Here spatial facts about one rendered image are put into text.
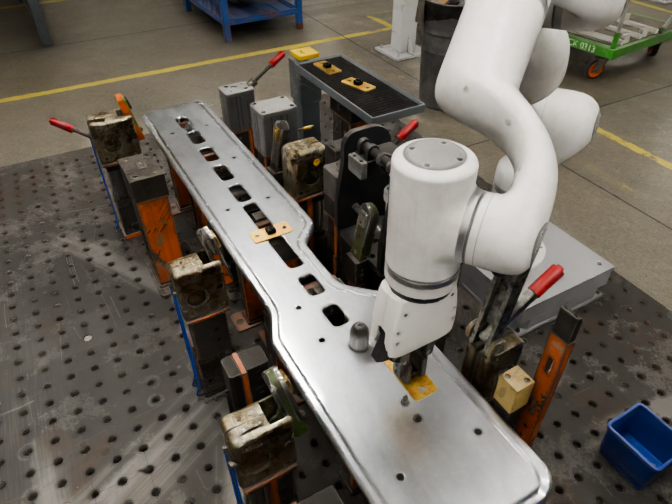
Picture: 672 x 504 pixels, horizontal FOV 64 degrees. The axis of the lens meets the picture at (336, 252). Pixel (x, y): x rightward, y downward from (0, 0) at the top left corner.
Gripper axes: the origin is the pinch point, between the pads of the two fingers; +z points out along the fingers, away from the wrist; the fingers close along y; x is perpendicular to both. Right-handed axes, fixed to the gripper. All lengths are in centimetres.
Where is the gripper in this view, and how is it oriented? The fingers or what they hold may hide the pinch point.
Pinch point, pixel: (409, 363)
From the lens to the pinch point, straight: 73.9
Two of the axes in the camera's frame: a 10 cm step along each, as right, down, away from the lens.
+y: -8.7, 3.2, -3.8
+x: 5.0, 5.5, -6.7
